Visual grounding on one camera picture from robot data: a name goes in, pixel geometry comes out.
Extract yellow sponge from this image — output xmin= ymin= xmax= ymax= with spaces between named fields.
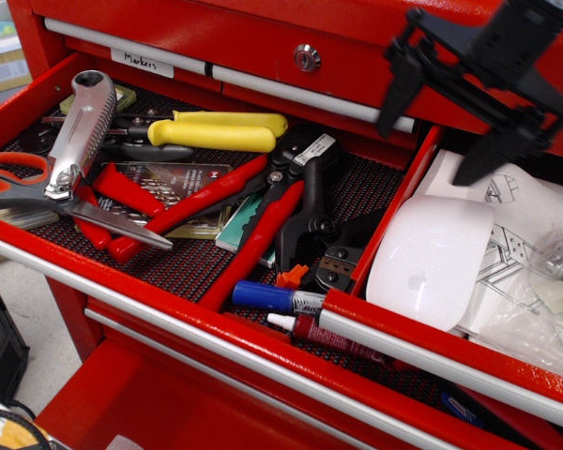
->
xmin=0 ymin=422 xmax=38 ymax=449

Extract red handled pliers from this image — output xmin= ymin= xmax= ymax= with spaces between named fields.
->
xmin=73 ymin=162 xmax=166 ymax=250

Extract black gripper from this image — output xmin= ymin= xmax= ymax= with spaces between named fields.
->
xmin=376 ymin=1 xmax=563 ymax=187

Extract teal white small box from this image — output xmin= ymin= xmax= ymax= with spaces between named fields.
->
xmin=215 ymin=194 xmax=263 ymax=253

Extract green blade case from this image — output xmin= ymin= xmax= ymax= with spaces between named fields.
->
xmin=59 ymin=84 xmax=137 ymax=115

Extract silver cabinet lock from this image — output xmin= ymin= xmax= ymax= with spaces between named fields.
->
xmin=294 ymin=44 xmax=321 ymax=73

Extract open red right drawer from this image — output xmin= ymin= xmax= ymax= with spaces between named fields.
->
xmin=319 ymin=126 xmax=563 ymax=427

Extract red handled wire stripper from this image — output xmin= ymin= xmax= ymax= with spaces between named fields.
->
xmin=107 ymin=152 xmax=307 ymax=285

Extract silver metal box cutter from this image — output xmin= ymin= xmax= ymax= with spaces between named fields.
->
xmin=44 ymin=70 xmax=117 ymax=202

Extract clear plastic case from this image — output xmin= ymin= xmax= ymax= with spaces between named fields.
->
xmin=0 ymin=202 xmax=60 ymax=230

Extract white markers label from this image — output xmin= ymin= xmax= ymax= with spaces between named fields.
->
xmin=110 ymin=48 xmax=175 ymax=79

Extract white paper instruction sheet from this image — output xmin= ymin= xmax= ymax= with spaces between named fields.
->
xmin=415 ymin=150 xmax=563 ymax=336

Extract yellow handled pliers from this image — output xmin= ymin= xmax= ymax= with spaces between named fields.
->
xmin=41 ymin=110 xmax=290 ymax=155

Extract red threadlocker bottle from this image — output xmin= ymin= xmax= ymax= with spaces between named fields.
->
xmin=266 ymin=313 xmax=394 ymax=369

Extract black small cutters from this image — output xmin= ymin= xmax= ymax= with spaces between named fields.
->
xmin=101 ymin=137 xmax=193 ymax=162

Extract black ratchet crimping tool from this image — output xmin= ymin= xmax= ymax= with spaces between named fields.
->
xmin=275 ymin=126 xmax=387 ymax=293

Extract clear bag of hardware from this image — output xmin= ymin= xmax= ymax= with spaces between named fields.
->
xmin=478 ymin=221 xmax=563 ymax=376

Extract clear drill bit case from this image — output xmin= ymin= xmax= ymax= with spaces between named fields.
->
xmin=90 ymin=161 xmax=232 ymax=226

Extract white computer mouse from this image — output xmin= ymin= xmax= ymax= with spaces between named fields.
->
xmin=365 ymin=195 xmax=495 ymax=331

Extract orange grey handled scissors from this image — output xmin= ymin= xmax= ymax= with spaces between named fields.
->
xmin=0 ymin=152 xmax=173 ymax=250

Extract blue cap marker pen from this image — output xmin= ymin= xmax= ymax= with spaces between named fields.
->
xmin=232 ymin=280 xmax=326 ymax=315

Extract open red left drawer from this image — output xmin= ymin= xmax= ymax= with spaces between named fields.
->
xmin=0 ymin=51 xmax=421 ymax=450

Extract orange plastic clip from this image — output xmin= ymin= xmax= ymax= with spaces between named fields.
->
xmin=275 ymin=264 xmax=309 ymax=290

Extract open red drawer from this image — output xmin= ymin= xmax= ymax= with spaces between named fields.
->
xmin=0 ymin=51 xmax=421 ymax=450
xmin=319 ymin=126 xmax=563 ymax=427

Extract red metal tool chest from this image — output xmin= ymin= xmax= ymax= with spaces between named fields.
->
xmin=0 ymin=0 xmax=563 ymax=450

